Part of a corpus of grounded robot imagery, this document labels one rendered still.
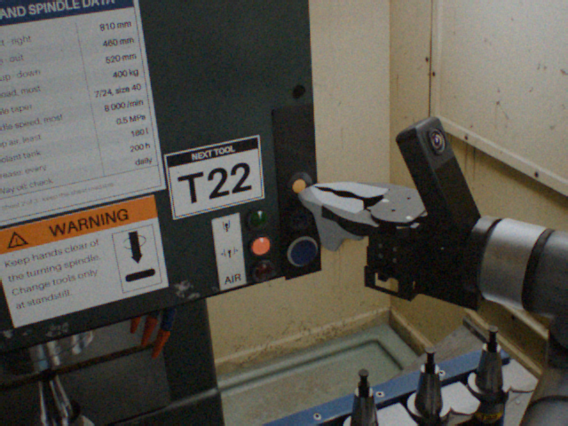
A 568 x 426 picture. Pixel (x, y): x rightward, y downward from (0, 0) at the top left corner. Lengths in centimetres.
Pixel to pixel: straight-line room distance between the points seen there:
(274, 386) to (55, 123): 162
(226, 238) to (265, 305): 138
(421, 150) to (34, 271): 38
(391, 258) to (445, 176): 10
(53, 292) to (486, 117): 116
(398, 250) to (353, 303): 160
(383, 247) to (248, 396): 151
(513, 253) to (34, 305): 45
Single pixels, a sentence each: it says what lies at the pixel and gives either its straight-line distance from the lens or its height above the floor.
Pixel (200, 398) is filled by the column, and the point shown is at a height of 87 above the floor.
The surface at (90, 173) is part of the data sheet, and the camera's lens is 72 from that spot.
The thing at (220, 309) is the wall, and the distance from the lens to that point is 211.
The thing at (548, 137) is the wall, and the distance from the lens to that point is 156.
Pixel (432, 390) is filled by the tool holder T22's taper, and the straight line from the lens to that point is 115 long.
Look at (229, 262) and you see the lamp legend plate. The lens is 80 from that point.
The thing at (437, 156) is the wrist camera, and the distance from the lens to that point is 68.
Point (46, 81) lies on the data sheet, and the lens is 69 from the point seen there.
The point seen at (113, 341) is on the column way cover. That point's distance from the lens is 158.
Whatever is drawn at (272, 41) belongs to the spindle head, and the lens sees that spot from 73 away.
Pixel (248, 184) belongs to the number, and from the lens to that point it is 77.
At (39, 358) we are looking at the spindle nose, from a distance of 96.
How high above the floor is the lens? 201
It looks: 27 degrees down
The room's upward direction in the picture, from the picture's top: 4 degrees counter-clockwise
